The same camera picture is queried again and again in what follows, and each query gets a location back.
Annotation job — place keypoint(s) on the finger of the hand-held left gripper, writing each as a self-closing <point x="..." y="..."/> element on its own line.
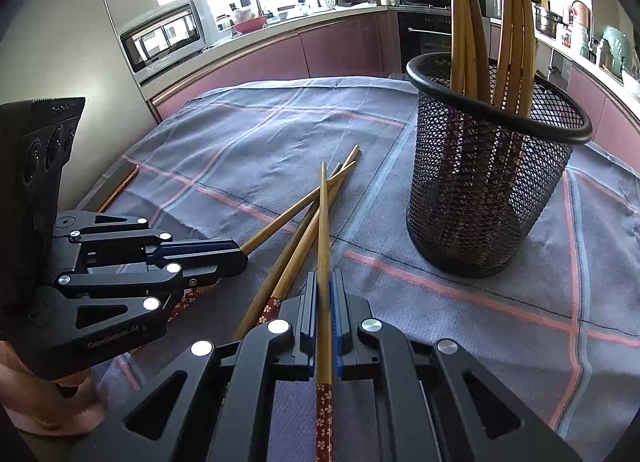
<point x="200" y="249"/>
<point x="210" y="272"/>

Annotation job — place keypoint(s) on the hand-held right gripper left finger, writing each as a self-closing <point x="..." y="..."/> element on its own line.
<point x="312" y="312"/>

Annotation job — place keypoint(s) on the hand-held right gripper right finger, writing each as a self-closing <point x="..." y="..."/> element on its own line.
<point x="337" y="312"/>

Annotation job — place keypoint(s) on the black mesh utensil holder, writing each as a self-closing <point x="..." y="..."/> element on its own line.
<point x="450" y="192"/>

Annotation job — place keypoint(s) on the bunch of wooden chopsticks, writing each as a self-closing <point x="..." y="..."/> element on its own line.
<point x="467" y="42"/>

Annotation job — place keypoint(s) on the person's left forearm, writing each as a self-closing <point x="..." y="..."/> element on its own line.
<point x="25" y="412"/>

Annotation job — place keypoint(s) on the person's left hand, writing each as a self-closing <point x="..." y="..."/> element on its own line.
<point x="90" y="407"/>

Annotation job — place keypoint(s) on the blue checkered tablecloth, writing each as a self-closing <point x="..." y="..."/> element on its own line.
<point x="450" y="322"/>

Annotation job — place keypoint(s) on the grey refrigerator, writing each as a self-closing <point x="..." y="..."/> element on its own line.
<point x="75" y="17"/>

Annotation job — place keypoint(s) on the pink bowl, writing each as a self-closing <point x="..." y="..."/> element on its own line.
<point x="250" y="23"/>

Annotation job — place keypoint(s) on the white countertop oven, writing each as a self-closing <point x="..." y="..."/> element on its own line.
<point x="200" y="17"/>

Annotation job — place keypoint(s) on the pink base cabinets white countertop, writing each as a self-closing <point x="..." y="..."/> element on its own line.
<point x="615" y="112"/>
<point x="325" y="47"/>

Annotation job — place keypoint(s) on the white dotted jar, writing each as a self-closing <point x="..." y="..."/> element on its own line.
<point x="328" y="1"/>

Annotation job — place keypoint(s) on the black stove with oven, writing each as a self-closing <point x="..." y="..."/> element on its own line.
<point x="420" y="37"/>

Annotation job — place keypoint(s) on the steel stockpot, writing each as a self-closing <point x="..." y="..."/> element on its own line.
<point x="547" y="21"/>

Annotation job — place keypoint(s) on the green appliance plastic cover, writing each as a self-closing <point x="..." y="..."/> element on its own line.
<point x="617" y="52"/>

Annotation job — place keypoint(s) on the pink thermos jug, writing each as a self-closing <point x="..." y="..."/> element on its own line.
<point x="581" y="14"/>

